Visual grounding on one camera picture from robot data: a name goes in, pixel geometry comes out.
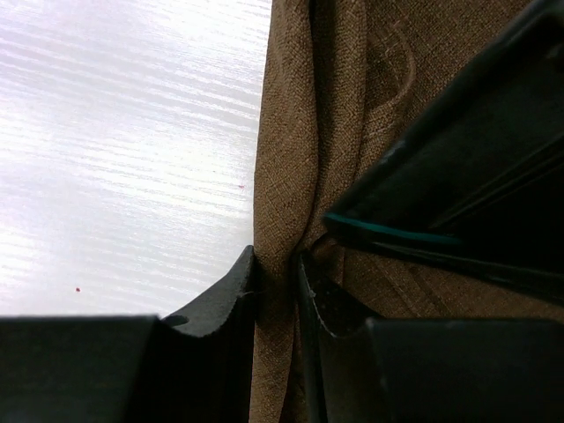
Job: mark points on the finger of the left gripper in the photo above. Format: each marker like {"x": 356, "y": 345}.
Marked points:
{"x": 475, "y": 185}

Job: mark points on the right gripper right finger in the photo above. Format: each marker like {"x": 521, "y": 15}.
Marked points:
{"x": 362, "y": 367}

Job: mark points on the brown cloth napkin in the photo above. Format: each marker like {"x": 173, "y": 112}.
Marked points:
{"x": 342, "y": 80}

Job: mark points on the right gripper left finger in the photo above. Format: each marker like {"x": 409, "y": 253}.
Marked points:
{"x": 191, "y": 366}

